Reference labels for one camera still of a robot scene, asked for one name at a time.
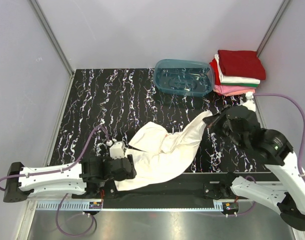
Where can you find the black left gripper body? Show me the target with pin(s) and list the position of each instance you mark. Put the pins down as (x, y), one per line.
(128, 176)

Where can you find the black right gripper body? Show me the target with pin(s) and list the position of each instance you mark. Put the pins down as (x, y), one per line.
(233, 135)

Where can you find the white t-shirt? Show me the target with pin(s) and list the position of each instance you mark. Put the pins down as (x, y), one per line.
(160, 156)

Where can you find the teal plastic bin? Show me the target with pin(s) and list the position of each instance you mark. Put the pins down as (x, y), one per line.
(184, 77)

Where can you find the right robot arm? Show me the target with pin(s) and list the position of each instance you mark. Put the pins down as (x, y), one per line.
(268, 147)

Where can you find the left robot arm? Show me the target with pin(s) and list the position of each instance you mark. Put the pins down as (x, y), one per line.
(83, 180)

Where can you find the pink folded shirt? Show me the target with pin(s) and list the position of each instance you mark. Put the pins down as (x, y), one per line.
(228, 90)

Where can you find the green folded shirt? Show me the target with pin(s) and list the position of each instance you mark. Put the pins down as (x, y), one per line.
(251, 85)

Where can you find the dark red folded shirt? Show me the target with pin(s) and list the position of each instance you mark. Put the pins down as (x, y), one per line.
(241, 63)

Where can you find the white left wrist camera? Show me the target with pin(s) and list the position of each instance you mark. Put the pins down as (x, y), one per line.
(116, 149)

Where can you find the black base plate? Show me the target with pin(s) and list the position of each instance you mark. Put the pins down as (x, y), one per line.
(187, 187)

